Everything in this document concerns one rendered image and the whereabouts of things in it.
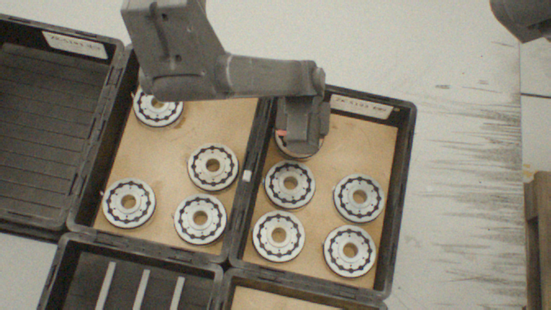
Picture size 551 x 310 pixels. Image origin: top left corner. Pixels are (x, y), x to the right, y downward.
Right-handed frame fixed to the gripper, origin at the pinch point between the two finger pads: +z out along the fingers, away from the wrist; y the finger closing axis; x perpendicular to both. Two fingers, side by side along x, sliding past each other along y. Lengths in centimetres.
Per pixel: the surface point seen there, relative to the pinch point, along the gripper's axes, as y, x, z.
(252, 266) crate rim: -6.5, -29.2, -6.3
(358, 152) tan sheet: 12.9, -1.4, 4.3
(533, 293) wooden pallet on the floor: 84, -13, 86
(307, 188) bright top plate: 2.7, -11.2, 1.1
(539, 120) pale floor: 90, 50, 89
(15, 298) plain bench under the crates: -55, -37, 16
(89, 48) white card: -44.9, 12.8, -2.3
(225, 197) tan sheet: -13.6, -14.2, 3.8
